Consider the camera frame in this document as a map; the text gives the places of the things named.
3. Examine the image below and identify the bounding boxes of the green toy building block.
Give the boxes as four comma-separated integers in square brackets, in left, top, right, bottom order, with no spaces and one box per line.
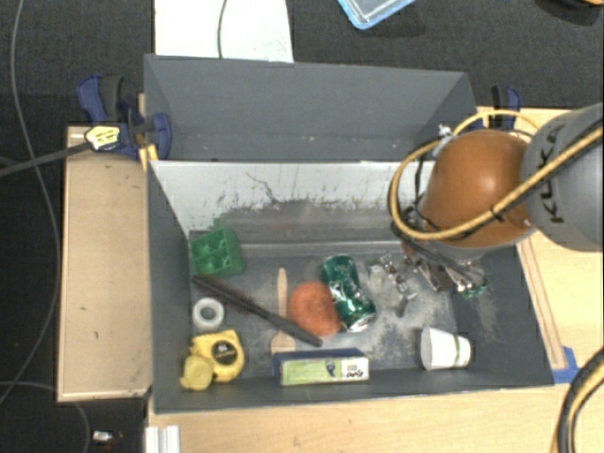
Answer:
[188,226,246,278]

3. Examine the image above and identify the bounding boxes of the crushed green drink can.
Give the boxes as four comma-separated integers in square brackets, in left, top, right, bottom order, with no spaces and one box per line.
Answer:
[318,253,378,334]

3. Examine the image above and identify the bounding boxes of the pale wooden spatula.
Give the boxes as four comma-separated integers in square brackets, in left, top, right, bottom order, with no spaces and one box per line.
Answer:
[269,266,298,356]

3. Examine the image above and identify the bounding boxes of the white paper cup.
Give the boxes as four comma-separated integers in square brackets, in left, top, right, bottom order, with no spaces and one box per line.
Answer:
[419,326,473,372]

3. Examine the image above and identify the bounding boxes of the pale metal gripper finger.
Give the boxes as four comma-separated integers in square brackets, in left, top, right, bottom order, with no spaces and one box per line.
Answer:
[394,271,419,318]
[368,254,406,302]

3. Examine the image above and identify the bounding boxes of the long black brush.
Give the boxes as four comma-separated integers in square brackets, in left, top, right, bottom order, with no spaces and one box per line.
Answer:
[192,275,325,348]

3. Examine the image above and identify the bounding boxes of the white tape roll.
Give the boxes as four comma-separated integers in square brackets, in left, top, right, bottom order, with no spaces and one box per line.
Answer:
[192,295,227,332]

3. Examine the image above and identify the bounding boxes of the pale wood board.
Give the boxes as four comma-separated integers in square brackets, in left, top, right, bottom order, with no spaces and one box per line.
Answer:
[56,125,155,403]

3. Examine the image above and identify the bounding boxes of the yellow crumpled lump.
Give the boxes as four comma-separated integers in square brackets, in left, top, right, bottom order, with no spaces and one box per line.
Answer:
[178,355,215,392]

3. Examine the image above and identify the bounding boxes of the orange round fruit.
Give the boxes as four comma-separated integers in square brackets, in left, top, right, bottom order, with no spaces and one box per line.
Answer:
[287,280,343,339]

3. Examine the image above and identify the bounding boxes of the yellow tape measure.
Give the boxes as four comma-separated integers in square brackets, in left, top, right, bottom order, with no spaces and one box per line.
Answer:
[190,328,246,384]

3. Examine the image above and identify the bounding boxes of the green and blue box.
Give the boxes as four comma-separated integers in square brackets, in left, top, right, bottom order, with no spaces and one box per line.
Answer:
[272,347,371,388]

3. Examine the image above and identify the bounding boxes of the grey metal bin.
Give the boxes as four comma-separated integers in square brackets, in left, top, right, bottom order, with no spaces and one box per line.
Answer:
[143,53,556,414]

